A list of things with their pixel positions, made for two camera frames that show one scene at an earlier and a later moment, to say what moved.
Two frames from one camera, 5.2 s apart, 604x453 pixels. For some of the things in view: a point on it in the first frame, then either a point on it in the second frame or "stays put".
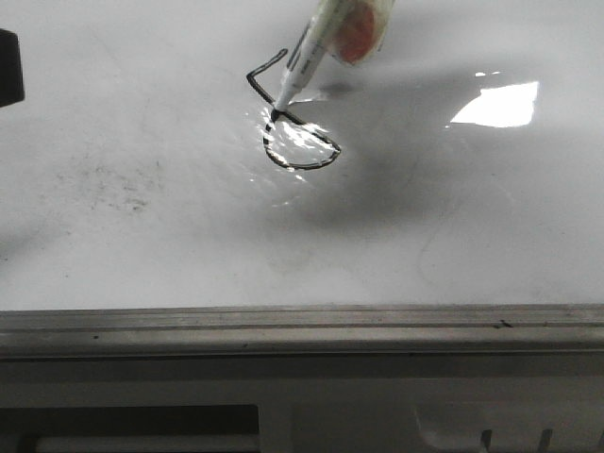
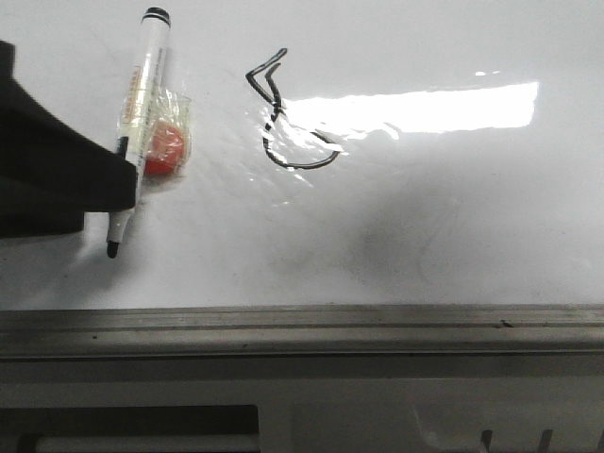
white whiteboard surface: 460,163 stays put
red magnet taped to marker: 358,29 to 167,148
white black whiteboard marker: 307,55 to 155,32
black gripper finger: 11,81 to 52,170
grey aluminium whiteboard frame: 303,330 stays put
